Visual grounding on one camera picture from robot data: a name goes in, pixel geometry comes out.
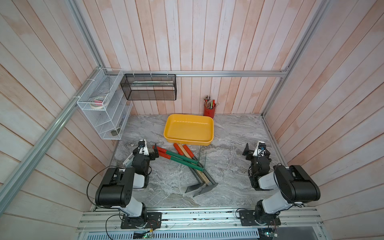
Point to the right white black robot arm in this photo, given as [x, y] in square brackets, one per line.
[293, 184]

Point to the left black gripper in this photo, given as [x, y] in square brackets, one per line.
[151, 153]

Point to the pens in red cup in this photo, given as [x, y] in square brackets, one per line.
[210, 103]

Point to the white wire wall shelf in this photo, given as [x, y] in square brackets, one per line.
[109, 122]

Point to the yellow plastic storage box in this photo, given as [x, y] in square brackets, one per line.
[189, 130]

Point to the red pen holder cup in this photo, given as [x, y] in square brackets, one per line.
[210, 112]

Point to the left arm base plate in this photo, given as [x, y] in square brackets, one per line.
[152, 220]

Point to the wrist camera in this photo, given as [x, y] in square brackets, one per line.
[261, 149]
[142, 147]

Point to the grey hoe red grip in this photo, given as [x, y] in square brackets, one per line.
[207, 183]
[197, 188]

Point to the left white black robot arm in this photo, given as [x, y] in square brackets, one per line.
[116, 188]

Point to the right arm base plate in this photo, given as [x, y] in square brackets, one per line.
[253, 218]

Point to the tape roll on shelf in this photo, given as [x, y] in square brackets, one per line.
[98, 102]

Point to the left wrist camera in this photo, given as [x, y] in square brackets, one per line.
[142, 147]

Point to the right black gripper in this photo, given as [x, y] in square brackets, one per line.
[250, 152]

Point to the green hoe red grip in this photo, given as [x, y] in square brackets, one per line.
[193, 166]
[176, 155]

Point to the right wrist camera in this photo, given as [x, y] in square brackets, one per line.
[261, 149]

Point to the black mesh wall basket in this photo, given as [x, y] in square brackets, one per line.
[149, 87]

